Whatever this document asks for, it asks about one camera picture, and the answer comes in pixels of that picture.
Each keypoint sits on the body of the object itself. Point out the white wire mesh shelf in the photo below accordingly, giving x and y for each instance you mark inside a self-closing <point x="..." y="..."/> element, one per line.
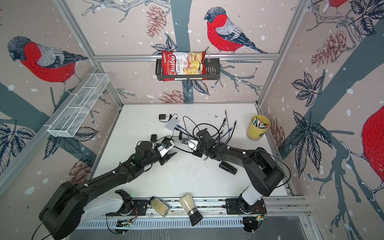
<point x="81" y="102"/>

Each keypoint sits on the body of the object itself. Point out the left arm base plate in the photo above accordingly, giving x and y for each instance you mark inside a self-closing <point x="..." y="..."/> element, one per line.
<point x="130" y="206"/>

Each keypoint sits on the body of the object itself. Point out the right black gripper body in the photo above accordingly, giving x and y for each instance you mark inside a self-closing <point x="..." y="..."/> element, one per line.
<point x="200" y="150"/>

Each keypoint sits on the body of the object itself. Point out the glass spice jar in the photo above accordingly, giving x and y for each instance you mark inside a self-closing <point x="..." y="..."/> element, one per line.
<point x="159" y="206"/>

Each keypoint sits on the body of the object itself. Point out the red cassava chips bag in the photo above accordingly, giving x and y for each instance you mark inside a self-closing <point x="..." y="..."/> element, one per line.
<point x="182" y="63"/>

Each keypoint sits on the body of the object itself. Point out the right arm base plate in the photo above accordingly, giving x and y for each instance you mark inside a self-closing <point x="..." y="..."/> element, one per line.
<point x="240" y="207"/>

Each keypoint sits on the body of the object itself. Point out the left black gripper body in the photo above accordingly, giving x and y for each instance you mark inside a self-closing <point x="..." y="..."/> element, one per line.
<point x="158" y="157"/>

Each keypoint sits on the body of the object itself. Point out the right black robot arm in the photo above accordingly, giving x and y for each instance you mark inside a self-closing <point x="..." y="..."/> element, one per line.
<point x="262" y="170"/>

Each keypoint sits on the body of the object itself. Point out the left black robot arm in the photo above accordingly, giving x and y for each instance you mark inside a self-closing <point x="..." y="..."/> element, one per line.
<point x="66" y="208"/>

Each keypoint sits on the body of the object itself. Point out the black wall basket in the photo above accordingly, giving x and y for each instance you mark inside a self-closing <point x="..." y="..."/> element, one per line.
<point x="212" y="68"/>

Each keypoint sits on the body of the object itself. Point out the yellow cup with pens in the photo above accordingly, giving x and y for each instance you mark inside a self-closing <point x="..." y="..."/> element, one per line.
<point x="258" y="127"/>

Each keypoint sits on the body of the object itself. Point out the black stapler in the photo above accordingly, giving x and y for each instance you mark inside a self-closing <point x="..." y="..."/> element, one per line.
<point x="227" y="167"/>

